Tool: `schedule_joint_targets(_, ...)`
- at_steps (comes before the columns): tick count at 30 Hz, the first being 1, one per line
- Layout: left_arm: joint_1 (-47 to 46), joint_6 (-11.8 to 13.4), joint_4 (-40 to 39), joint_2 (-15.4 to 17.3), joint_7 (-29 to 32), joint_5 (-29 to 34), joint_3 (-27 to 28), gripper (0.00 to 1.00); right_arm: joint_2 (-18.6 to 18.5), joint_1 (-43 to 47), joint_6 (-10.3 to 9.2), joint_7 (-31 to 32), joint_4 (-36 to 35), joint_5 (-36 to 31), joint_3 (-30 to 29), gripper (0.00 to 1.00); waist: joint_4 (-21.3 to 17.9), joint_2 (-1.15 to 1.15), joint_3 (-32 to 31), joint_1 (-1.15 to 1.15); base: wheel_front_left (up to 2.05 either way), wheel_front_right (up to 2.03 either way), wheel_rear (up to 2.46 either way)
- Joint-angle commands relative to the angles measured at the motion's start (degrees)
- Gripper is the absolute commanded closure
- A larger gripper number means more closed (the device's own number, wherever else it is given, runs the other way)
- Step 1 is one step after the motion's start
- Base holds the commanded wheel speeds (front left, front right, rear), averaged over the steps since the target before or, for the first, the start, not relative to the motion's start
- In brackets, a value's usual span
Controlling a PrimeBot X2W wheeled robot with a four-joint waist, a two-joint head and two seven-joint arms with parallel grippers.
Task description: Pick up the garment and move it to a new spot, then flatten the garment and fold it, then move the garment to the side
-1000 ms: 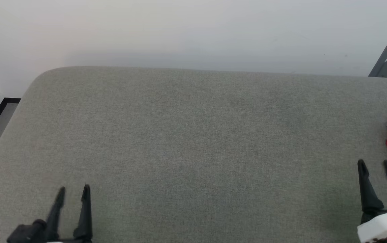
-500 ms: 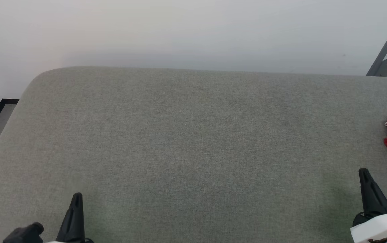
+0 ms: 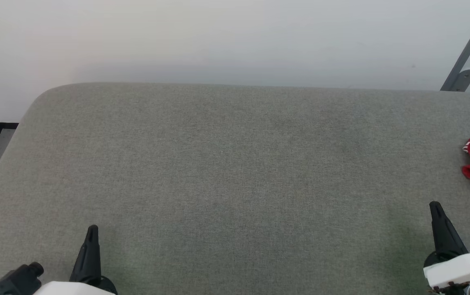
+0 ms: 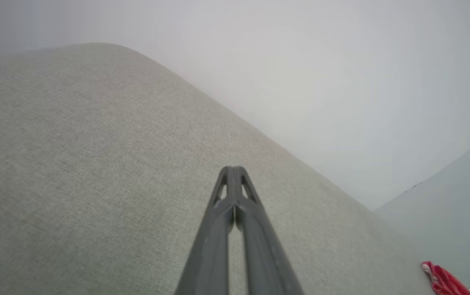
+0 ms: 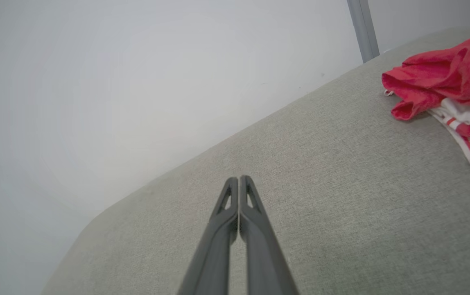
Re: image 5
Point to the grey fabric sofa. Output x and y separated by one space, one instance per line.
341 205

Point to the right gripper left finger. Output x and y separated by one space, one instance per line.
214 258

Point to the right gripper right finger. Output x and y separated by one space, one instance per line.
263 262

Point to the red basketball jersey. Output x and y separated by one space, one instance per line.
444 73

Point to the grey metal post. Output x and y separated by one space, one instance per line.
364 28

